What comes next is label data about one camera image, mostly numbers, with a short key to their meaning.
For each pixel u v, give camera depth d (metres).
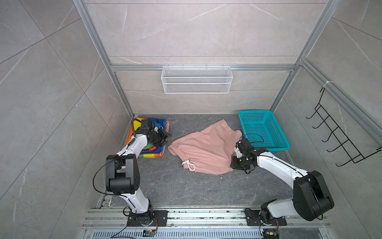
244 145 0.70
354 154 0.58
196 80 1.01
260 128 1.11
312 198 0.42
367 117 0.54
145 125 0.75
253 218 0.73
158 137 0.82
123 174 0.47
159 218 0.73
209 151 0.92
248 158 0.64
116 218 0.75
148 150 0.93
